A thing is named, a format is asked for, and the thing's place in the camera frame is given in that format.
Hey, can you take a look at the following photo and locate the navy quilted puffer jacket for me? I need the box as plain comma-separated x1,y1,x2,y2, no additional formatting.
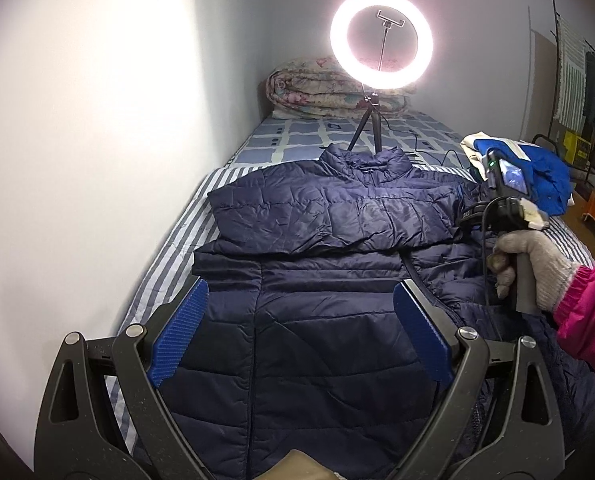
160,146,595,479

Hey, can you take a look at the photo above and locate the black metal clothes rack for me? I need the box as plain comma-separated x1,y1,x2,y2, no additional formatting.
534,8,595,200

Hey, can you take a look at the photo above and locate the right white knit glove hand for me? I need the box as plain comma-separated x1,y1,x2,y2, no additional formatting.
486,230,582,313

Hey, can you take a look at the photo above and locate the folded blue white jacket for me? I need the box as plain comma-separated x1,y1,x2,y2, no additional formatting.
460,131,573,216

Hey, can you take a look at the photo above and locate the yellow box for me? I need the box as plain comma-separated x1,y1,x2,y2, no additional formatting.
563,130,591,169

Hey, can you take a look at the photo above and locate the white striped hanging towel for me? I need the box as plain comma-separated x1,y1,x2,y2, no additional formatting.
553,13,587,133

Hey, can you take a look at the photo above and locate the black light tripod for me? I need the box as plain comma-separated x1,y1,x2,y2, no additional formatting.
347,92,383,154

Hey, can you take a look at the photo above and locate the olive cloth at bottom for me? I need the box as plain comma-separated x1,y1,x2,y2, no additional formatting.
258,450,339,480

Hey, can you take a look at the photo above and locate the phone holder clip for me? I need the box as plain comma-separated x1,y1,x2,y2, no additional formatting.
375,9,406,29

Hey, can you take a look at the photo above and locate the rolled floral quilt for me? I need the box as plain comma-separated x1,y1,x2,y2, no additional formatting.
265,56,416,119

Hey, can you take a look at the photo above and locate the blue checkered bed sheet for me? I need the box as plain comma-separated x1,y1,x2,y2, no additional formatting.
228,112,469,169

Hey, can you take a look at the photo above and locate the white ring light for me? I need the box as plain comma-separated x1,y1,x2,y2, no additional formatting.
329,0,434,90

